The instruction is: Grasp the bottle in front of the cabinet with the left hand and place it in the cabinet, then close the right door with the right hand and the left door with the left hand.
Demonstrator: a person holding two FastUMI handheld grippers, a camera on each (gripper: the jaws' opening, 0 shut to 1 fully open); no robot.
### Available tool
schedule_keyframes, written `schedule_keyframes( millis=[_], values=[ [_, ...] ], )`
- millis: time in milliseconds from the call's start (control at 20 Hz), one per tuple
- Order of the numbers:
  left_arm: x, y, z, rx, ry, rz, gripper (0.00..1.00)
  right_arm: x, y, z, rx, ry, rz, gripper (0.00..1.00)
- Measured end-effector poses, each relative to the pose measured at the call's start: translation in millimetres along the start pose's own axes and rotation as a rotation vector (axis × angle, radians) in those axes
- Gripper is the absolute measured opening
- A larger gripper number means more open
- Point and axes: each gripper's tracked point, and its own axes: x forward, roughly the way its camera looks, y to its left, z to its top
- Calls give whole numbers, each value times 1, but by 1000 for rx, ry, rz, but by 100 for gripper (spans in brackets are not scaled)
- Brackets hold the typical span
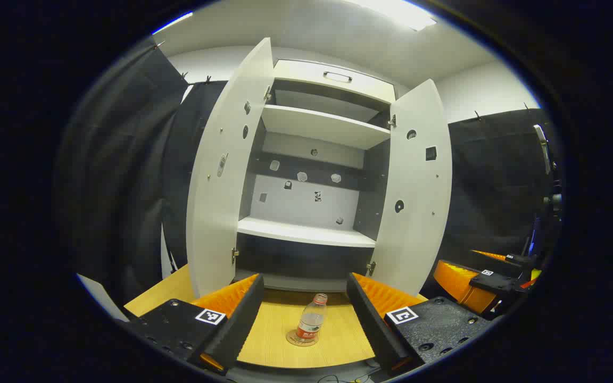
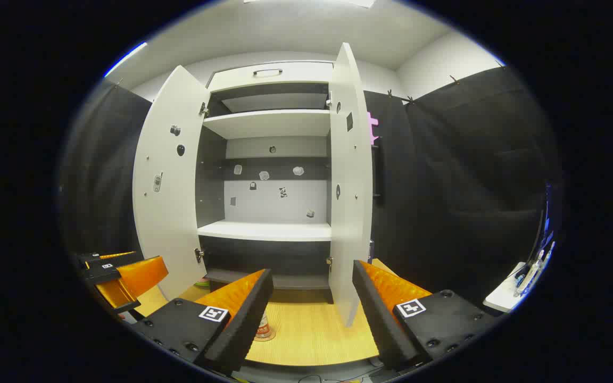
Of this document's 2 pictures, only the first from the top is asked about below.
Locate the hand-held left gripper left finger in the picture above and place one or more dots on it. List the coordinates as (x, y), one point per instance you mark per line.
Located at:
(242, 324)

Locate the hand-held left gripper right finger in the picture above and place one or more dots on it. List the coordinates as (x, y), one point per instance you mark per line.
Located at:
(370, 324)

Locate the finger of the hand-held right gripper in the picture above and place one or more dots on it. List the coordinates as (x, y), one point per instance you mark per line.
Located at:
(519, 260)
(455, 279)

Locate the white cabinet door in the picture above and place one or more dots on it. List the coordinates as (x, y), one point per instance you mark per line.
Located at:
(418, 239)
(221, 213)

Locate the clear water bottle red label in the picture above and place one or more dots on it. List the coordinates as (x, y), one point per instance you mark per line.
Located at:
(312, 322)

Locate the round wooden coaster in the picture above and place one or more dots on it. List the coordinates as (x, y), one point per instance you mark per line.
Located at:
(290, 338)

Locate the white cabinet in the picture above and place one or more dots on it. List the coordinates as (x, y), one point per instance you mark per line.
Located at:
(306, 231)

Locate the black backdrop cloth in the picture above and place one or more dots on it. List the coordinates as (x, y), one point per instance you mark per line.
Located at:
(125, 186)

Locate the white cabinet drawer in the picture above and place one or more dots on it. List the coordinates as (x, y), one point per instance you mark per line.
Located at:
(306, 74)

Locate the long ceiling light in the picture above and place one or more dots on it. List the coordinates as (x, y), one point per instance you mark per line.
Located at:
(407, 16)

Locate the small ceiling light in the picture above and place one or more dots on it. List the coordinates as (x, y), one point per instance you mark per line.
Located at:
(173, 22)

